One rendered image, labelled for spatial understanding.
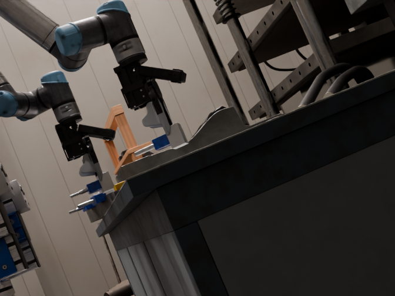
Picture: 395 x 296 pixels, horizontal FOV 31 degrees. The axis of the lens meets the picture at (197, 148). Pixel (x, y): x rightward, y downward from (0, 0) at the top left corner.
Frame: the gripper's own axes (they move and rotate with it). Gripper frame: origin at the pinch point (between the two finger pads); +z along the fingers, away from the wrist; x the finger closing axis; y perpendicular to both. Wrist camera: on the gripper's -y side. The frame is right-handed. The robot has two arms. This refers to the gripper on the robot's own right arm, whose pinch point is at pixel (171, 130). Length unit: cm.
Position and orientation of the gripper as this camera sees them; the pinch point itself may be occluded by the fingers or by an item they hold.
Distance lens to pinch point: 176.2
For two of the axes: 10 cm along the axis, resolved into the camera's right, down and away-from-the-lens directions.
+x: -1.4, -0.3, -9.9
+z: 3.9, 9.2, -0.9
